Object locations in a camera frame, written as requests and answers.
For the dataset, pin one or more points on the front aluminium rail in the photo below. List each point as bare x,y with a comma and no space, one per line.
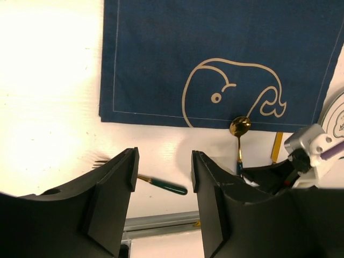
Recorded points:
160,221

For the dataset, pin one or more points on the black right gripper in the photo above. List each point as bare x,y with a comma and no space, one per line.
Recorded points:
277,177

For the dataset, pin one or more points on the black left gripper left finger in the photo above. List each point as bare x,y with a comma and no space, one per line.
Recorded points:
81,218

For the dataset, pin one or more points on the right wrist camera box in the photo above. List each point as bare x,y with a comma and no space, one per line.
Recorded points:
303,138

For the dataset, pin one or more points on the gold knife green handle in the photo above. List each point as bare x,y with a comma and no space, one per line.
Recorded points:
276,147

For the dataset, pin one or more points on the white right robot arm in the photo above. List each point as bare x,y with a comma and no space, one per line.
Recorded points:
310,157

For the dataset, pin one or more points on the blue whale placemat cloth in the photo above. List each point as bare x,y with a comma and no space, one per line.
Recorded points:
204,63

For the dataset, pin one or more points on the gold spoon green handle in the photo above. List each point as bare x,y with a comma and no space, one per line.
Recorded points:
238,127

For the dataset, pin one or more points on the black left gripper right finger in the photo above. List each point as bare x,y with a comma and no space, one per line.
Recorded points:
238,220

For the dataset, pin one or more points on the gold fork green handle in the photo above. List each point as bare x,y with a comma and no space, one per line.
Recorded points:
159,183

